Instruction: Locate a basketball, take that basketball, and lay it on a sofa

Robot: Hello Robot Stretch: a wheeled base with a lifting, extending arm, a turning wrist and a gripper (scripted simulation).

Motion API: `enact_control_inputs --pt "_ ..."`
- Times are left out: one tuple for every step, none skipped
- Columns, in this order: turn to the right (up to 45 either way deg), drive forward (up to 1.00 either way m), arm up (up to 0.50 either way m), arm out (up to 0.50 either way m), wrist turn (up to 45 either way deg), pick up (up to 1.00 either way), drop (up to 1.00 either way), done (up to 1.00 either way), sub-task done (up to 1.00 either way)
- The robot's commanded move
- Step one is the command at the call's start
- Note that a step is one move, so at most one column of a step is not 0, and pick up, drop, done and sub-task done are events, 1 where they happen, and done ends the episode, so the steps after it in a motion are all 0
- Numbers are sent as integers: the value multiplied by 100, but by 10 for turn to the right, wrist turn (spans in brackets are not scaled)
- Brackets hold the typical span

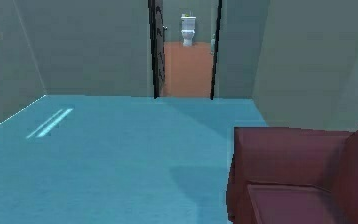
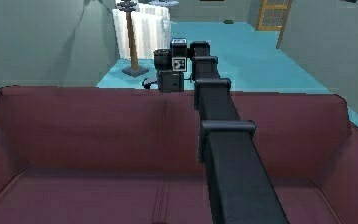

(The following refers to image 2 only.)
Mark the orange wooden room door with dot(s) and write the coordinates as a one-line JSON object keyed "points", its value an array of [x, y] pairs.
{"points": [[273, 15]]}

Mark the brown wooden coat stand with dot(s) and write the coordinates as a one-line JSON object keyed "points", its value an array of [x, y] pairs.
{"points": [[132, 40]]}

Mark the small dark green object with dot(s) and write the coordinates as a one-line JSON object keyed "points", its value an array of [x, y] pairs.
{"points": [[228, 22]]}

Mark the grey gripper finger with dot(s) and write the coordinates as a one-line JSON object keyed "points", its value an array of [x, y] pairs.
{"points": [[148, 82]]}

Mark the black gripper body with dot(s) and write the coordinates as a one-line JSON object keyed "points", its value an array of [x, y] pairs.
{"points": [[168, 80]]}

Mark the white curtain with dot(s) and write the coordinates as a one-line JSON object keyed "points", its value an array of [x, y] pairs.
{"points": [[150, 33]]}

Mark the dark red sofa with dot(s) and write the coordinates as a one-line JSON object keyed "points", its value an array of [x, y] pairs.
{"points": [[87, 143]]}

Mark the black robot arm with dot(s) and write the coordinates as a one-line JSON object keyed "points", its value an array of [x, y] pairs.
{"points": [[233, 160]]}

